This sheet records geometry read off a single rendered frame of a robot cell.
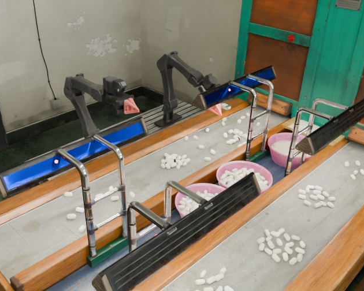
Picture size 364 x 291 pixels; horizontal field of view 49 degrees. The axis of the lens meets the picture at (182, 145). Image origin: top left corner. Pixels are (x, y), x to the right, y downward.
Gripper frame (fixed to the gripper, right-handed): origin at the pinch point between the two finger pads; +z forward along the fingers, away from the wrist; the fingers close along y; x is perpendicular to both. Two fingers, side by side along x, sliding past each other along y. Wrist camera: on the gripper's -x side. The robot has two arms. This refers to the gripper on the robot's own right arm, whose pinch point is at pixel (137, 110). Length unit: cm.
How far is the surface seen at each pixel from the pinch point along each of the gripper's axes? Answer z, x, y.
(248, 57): -13, 2, 107
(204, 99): 14.9, -1.7, 29.0
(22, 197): -18, 31, -51
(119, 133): 13.2, -1.8, -21.1
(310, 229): 81, 32, 21
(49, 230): 6, 33, -53
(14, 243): 3, 33, -66
